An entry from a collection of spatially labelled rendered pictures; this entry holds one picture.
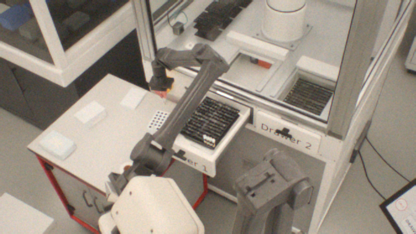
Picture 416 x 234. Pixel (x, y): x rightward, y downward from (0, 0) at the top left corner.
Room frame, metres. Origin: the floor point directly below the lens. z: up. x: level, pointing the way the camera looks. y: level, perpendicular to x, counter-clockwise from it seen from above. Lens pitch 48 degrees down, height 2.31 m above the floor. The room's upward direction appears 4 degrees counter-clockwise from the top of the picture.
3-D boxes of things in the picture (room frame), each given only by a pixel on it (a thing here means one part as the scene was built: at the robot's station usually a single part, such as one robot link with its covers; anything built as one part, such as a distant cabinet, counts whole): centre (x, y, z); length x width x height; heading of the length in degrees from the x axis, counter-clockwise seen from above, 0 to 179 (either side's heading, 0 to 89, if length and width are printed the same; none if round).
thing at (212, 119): (1.27, -0.01, 0.87); 0.22 x 0.18 x 0.06; 145
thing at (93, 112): (1.44, 0.57, 0.79); 0.13 x 0.09 x 0.05; 136
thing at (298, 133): (1.19, -0.33, 0.87); 0.29 x 0.02 x 0.11; 55
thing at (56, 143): (1.28, 0.70, 0.78); 0.15 x 0.10 x 0.04; 54
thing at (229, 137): (1.28, -0.01, 0.86); 0.40 x 0.26 x 0.06; 145
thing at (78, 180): (1.36, 0.43, 0.38); 0.62 x 0.58 x 0.76; 55
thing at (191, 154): (1.11, 0.11, 0.87); 0.29 x 0.02 x 0.11; 55
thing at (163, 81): (1.39, 0.19, 1.05); 0.10 x 0.07 x 0.07; 75
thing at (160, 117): (1.37, 0.23, 0.78); 0.12 x 0.08 x 0.04; 158
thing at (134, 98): (1.56, 0.37, 0.77); 0.13 x 0.09 x 0.02; 155
